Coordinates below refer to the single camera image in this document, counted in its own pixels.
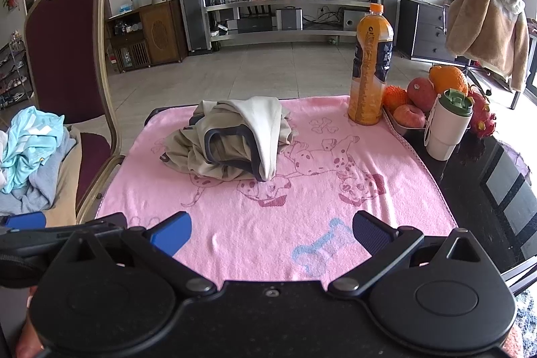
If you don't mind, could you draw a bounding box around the maroon chair with gold frame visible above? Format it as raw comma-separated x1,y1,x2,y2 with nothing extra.
24,0,126,224

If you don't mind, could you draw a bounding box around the small grey subwoofer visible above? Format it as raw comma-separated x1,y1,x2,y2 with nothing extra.
343,9,365,29

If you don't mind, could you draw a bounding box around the beige shirt with grey trim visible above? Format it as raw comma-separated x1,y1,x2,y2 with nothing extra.
159,97,299,183

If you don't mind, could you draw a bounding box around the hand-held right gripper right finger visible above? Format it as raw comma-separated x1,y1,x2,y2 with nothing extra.
327,210,483,298

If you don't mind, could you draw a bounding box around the dark drawer cabinet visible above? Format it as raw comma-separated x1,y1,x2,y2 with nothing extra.
396,0,458,63

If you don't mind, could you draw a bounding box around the metal fruit tray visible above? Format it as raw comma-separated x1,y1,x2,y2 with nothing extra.
383,106,429,143

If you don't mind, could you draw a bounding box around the wooden cabinet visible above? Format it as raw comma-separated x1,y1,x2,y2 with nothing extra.
105,0,188,73

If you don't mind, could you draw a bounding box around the dark red apple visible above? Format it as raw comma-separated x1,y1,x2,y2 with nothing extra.
407,77,439,113

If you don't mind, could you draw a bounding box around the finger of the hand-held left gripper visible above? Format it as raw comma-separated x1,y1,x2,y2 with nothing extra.
0,214,127,258
0,211,48,232

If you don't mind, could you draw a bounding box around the pink printed towel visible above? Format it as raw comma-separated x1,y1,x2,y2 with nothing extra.
96,96,459,289

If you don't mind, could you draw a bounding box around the black router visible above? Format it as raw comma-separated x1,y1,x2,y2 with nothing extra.
237,6,275,34

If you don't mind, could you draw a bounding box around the silver television stand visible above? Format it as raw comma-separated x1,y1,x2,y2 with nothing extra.
203,0,374,52

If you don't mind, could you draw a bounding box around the pink fluffy clothing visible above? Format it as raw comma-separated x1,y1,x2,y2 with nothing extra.
14,285,525,358

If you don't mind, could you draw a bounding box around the beige fleece jacket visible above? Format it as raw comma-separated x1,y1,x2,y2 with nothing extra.
445,0,530,92

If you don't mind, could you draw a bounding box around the large orange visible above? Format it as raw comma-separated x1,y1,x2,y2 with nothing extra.
429,65,469,96

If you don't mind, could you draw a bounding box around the grey-blue garment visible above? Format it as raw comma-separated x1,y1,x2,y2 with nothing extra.
0,127,78,216

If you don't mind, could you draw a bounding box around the purple patterned cloth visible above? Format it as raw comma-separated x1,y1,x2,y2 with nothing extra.
501,142,533,191

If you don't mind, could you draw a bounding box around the black office chair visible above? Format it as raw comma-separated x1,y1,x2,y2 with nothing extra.
442,1,525,109

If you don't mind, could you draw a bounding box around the white tumbler with green lid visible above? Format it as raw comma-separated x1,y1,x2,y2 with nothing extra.
423,88,475,161

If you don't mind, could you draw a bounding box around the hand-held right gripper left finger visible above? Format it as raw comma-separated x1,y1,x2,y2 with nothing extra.
50,210,218,297

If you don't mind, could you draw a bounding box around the pale red apple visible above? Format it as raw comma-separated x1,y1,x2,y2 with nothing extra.
392,104,426,129

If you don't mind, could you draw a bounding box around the small tangerine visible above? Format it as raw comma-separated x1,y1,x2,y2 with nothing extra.
383,85,409,112

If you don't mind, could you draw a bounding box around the pink dragon fruit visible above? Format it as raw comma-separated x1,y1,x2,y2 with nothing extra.
466,86,498,138

